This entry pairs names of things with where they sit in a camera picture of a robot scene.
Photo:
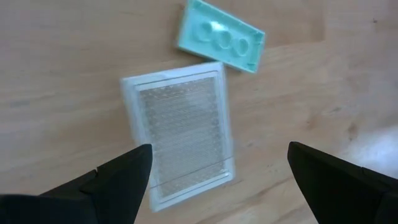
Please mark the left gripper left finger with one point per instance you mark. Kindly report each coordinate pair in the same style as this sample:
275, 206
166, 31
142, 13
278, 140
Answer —
102, 193

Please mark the grey card deck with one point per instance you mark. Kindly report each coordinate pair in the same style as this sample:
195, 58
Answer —
183, 133

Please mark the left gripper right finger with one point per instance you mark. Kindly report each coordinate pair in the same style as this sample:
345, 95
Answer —
342, 193

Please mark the light teal flat block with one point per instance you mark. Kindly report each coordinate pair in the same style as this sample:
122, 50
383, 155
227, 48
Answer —
224, 40

